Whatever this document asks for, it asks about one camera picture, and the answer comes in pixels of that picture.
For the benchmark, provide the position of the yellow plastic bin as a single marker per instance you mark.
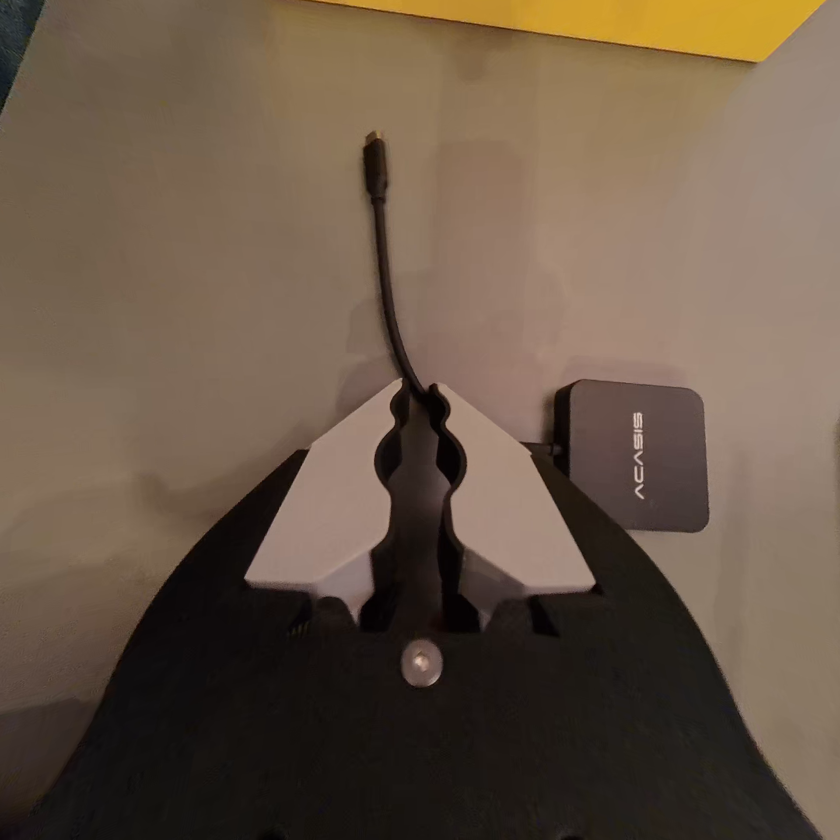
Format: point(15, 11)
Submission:
point(590, 26)

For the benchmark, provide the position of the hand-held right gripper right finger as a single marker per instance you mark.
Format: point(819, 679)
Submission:
point(525, 518)

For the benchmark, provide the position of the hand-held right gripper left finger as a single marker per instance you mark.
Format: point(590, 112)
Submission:
point(315, 518)

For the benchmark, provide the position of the black USB hub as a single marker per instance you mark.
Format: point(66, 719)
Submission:
point(604, 459)

